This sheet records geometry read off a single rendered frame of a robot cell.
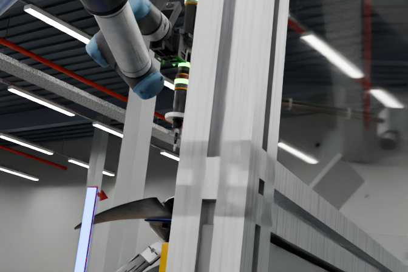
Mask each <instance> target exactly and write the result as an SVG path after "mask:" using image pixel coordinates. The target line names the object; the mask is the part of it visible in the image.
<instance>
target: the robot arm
mask: <svg viewBox="0 0 408 272"><path fill-rule="evenodd" d="M16 1H17V0H0V16H1V15H2V14H3V13H4V12H5V11H6V10H7V9H8V8H9V7H11V6H12V5H13V4H14V3H15V2H16ZM80 1H81V2H82V3H83V5H84V8H85V9H86V10H87V11H88V12H89V13H90V14H92V15H94V17H95V19H96V20H97V23H98V25H99V27H100V29H101V30H100V31H99V32H98V33H96V34H94V36H93V38H92V39H91V40H90V41H89V42H88V43H87V45H86V51H87V53H88V54H89V55H90V56H91V57H92V58H93V59H94V60H95V61H96V62H97V63H98V64H99V65H101V66H102V67H107V66H109V65H111V66H112V67H113V69H114V70H115V71H116V72H117V73H118V74H119V75H120V76H121V77H122V79H124V81H125V82H126V83H127V84H128V85H129V87H130V88H131V89H132V90H133V92H135V93H136V94H137V95H138V96H139V97H140V98H141V99H144V100H148V99H151V98H153V97H155V96H156V95H157V94H158V93H159V92H160V91H161V90H162V88H163V86H164V85H165V79H164V77H163V75H162V74H161V73H160V71H159V70H157V69H156V68H155V66H154V65H153V62H152V60H151V57H150V55H149V52H148V50H147V47H146V44H145V42H144V40H143V37H144V38H146V39H147V40H148V41H150V45H149V48H150V49H151V50H152V51H153V52H154V53H155V54H154V58H155V59H156V60H157V61H159V62H160V63H161V64H163V65H164V63H166V64H172V65H173V66H175V64H181V63H185V64H186V62H187V57H188V53H189V54H190V56H191V54H192V44H193V39H194V36H193V35H191V34H190V33H187V32H186V31H184V30H183V29H177V28H176V27H173V26H174V24H175V22H176V20H177V18H178V16H179V14H180V12H181V10H182V6H181V3H180V2H166V3H164V5H163V7H162V9H161V10H160V11H159V10H158V9H157V8H156V7H155V6H154V5H153V4H152V3H151V2H150V0H80ZM142 36H143V37H142ZM158 58H160V59H161V61H160V60H159V59H158Z"/></svg>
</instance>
